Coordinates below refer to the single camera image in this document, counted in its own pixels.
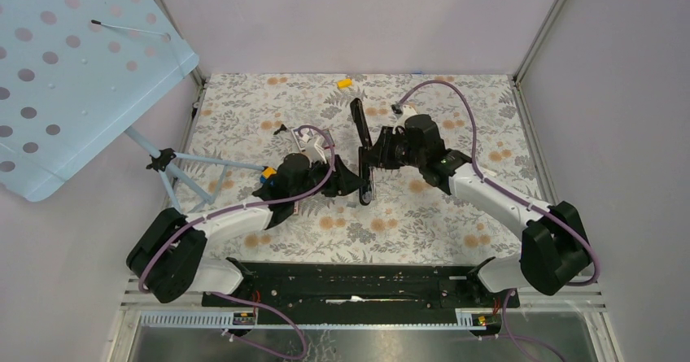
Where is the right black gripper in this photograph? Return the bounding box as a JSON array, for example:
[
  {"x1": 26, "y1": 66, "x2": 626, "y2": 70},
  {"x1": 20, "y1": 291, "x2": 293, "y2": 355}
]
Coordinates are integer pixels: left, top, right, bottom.
[{"x1": 362, "y1": 126, "x2": 426, "y2": 170}]

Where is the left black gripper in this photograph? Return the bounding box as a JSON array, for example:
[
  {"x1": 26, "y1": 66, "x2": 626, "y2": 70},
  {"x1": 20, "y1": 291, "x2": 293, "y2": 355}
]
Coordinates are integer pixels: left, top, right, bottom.
[{"x1": 291, "y1": 154, "x2": 366, "y2": 203}]

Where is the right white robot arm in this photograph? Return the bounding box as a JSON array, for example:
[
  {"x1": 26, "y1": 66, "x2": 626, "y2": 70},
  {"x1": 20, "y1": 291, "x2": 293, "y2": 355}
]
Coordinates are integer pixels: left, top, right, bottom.
[{"x1": 350, "y1": 99, "x2": 593, "y2": 307}]

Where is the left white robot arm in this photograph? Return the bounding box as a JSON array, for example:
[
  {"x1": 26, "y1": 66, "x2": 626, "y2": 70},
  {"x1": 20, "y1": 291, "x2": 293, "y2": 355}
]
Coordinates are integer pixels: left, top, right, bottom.
[{"x1": 125, "y1": 135, "x2": 365, "y2": 306}]

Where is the blue yellow toy car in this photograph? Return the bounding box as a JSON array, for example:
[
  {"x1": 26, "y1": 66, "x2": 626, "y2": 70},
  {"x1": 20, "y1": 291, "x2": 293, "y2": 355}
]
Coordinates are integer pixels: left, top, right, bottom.
[{"x1": 260, "y1": 167, "x2": 277, "y2": 184}]

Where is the blue playing card box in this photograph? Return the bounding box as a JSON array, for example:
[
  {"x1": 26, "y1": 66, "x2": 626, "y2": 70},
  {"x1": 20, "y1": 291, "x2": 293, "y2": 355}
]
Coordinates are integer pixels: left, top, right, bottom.
[{"x1": 290, "y1": 128, "x2": 310, "y2": 152}]

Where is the black small clip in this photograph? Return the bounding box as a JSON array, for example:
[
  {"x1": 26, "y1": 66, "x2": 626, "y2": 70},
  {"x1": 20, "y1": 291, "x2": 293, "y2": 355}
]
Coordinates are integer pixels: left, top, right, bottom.
[{"x1": 273, "y1": 124, "x2": 288, "y2": 135}]

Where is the floral table mat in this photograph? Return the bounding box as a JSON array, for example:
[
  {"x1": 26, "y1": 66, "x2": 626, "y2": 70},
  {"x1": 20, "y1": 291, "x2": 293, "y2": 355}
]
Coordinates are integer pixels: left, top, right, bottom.
[{"x1": 194, "y1": 72, "x2": 551, "y2": 268}]

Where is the yellow small block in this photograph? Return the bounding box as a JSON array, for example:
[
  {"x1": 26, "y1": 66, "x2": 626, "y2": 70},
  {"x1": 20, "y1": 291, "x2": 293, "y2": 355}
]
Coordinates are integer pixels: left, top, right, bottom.
[{"x1": 337, "y1": 78, "x2": 352, "y2": 89}]

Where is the blue perforated stand panel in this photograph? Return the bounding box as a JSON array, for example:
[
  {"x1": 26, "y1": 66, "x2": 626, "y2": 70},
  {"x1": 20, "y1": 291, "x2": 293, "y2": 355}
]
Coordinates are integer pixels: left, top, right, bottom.
[{"x1": 1, "y1": 0, "x2": 199, "y2": 202}]

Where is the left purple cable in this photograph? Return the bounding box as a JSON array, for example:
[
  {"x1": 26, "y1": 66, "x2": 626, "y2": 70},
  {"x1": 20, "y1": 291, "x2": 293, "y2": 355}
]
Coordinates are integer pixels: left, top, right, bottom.
[{"x1": 137, "y1": 124, "x2": 336, "y2": 362}]

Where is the purple cable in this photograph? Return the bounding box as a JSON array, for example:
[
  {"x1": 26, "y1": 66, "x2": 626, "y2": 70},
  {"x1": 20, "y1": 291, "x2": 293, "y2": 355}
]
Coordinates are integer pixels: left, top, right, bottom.
[
  {"x1": 137, "y1": 124, "x2": 336, "y2": 362},
  {"x1": 397, "y1": 80, "x2": 600, "y2": 362}
]

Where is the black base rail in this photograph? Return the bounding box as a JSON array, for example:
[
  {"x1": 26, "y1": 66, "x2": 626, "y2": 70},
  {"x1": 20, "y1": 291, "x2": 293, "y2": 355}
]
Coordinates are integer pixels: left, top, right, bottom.
[{"x1": 232, "y1": 261, "x2": 520, "y2": 325}]

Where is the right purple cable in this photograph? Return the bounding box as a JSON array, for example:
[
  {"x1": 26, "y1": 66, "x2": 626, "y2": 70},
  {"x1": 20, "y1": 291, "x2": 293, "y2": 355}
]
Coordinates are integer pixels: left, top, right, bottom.
[{"x1": 397, "y1": 80, "x2": 600, "y2": 362}]

